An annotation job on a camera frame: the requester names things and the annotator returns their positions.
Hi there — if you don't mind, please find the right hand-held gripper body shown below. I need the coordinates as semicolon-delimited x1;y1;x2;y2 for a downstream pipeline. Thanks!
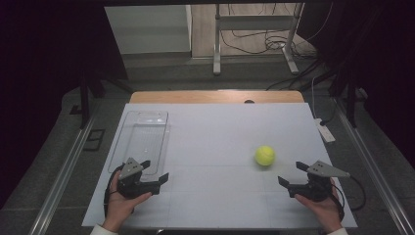
288;160;350;203

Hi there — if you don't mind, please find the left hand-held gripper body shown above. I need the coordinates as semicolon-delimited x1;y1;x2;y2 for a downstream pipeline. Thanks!
116;157;161;200

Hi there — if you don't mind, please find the clear plastic tray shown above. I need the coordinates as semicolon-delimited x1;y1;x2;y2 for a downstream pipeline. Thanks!
107;110;171;182

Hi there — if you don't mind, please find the yellow-green tennis ball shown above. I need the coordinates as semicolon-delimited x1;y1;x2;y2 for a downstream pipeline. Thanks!
254;145;276;167

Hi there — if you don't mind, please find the person's left hand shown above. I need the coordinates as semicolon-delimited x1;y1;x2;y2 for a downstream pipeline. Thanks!
103;169;153;233

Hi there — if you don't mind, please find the person's right hand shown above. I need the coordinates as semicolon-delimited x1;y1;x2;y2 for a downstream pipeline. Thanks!
294;177;344;233

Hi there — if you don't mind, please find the white power strip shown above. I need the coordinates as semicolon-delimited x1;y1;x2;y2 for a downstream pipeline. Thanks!
314;117;337;144

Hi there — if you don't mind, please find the black curtain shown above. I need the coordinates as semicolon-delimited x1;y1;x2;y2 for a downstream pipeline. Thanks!
298;0;415;161
0;0;128;210

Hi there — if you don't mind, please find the white panel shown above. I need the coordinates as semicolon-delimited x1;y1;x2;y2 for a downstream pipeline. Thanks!
104;4;193;56

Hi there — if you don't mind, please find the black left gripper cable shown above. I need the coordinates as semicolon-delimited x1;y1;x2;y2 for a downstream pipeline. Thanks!
103;164;124;218

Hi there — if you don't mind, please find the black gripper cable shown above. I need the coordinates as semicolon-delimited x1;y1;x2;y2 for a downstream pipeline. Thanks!
338;175;367;212
103;164;124;218

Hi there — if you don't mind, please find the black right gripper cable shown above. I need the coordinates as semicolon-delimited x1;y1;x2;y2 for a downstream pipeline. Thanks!
338;175;367;212

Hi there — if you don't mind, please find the small black frame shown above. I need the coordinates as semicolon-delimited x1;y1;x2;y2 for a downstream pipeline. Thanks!
82;128;106;152

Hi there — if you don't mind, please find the aluminium rail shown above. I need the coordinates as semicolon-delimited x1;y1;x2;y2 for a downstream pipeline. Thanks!
28;116;97;235
334;96;415;235

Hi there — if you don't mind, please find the white cable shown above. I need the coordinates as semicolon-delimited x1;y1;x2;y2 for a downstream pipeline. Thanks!
310;75;321;120

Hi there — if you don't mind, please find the tangle of black floor cables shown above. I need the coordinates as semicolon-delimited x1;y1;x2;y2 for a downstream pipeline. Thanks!
219;3;334;60

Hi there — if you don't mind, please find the white metal stand frame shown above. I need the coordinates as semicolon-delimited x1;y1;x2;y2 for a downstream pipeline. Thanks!
212;3;305;76

